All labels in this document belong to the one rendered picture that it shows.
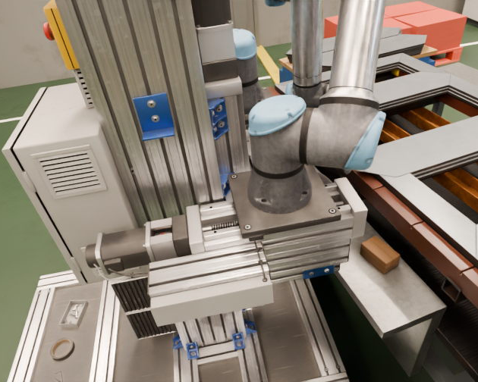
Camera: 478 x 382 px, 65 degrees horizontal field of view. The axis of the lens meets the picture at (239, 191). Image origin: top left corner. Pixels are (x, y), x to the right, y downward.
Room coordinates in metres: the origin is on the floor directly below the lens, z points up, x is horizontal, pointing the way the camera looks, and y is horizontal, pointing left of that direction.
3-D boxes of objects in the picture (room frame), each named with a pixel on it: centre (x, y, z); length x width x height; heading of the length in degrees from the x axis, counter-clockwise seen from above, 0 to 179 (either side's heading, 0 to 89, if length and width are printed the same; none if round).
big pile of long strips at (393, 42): (2.15, -0.78, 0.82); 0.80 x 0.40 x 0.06; 105
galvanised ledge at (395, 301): (1.16, -0.25, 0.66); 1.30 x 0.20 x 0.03; 15
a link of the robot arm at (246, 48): (1.19, -0.05, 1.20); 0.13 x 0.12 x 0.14; 31
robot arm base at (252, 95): (1.19, -0.05, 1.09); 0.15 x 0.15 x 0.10
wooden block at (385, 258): (0.74, -0.40, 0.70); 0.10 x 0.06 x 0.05; 25
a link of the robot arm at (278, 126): (0.69, -0.10, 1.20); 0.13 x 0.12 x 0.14; 66
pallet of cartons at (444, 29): (3.96, -1.77, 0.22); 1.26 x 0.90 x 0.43; 94
